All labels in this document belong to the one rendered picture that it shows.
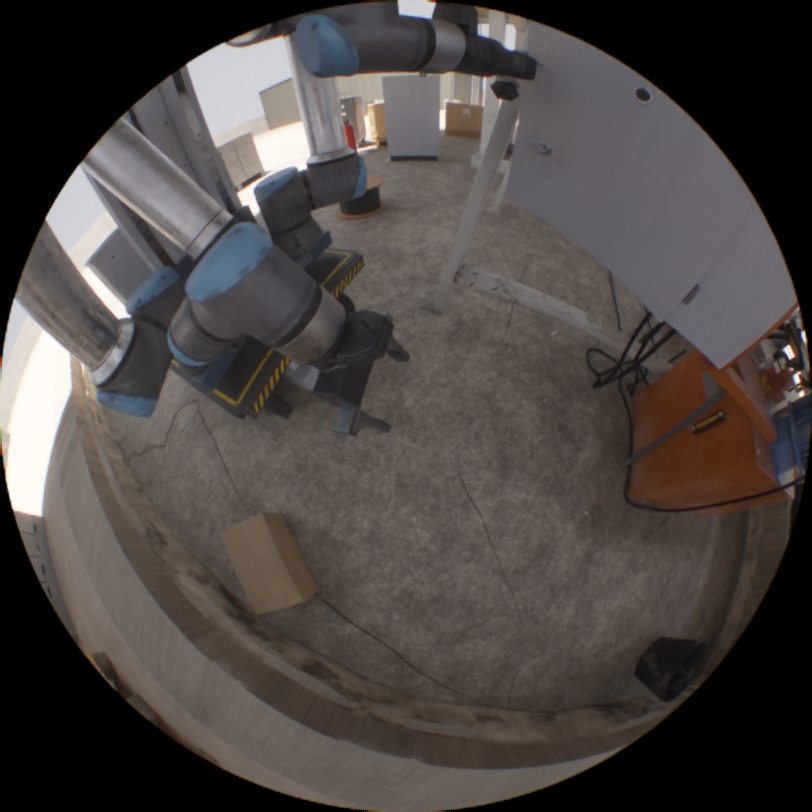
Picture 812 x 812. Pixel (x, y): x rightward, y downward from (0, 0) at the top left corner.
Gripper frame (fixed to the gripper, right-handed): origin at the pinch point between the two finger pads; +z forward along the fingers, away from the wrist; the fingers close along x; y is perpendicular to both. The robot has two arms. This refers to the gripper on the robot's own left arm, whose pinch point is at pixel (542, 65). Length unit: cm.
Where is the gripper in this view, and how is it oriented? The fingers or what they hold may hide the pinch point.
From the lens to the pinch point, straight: 58.9
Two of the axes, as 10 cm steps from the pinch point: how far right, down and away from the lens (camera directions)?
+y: 0.4, 3.8, 9.3
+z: 8.5, -5.1, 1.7
